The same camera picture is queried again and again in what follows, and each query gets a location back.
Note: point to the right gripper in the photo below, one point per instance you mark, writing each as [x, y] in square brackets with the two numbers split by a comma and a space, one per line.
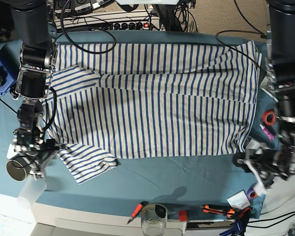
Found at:
[31, 145]

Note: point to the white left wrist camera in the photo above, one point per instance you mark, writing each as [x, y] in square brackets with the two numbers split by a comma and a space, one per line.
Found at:
[259, 187]

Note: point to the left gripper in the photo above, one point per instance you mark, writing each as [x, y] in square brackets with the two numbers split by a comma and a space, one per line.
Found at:
[270, 163]

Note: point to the orange black utility knife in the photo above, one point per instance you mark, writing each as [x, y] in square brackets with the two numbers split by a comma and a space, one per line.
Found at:
[220, 210]

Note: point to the red cube block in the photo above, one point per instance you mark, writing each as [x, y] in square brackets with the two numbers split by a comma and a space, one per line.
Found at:
[182, 215]

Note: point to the pink glue tube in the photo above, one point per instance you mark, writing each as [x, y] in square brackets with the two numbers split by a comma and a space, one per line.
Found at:
[267, 132]

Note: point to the thin metal rod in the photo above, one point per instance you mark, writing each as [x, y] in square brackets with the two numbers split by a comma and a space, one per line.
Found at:
[8, 106]

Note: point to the teal table cloth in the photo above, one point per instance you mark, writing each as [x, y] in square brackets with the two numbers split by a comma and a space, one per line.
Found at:
[177, 182]

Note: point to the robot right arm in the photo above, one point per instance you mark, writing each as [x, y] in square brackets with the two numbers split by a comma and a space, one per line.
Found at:
[37, 61]

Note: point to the blue black spring clamp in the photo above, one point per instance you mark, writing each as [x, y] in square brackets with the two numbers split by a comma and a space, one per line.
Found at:
[239, 227]

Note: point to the white paper slip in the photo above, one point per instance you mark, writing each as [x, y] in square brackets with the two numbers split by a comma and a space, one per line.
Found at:
[10, 153]

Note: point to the red handled screwdriver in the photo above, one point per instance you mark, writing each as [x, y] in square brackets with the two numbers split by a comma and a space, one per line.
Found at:
[137, 210]

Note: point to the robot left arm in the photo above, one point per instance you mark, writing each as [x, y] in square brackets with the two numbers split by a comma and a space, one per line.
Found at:
[280, 68]

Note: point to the clear wine glass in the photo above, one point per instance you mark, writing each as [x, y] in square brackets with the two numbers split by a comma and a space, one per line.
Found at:
[154, 220]

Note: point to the white small card box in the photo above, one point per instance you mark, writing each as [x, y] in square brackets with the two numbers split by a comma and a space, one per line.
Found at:
[239, 201]

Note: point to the black power strip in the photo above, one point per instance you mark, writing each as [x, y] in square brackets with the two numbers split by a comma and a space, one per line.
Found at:
[132, 26]

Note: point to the blue white striped T-shirt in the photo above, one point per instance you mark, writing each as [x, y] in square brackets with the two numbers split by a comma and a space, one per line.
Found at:
[151, 100]

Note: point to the purple tape roll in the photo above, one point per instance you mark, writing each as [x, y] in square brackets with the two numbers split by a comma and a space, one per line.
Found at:
[251, 194]

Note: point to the red tape roll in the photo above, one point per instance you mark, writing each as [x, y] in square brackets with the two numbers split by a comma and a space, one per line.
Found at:
[269, 117]

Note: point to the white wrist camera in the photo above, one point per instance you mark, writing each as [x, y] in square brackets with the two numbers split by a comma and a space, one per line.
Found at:
[259, 187]
[38, 174]

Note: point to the translucent plastic cup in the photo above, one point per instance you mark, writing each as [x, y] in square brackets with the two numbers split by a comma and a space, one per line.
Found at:
[32, 190]

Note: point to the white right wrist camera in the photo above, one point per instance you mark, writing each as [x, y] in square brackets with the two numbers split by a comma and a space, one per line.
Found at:
[38, 174]

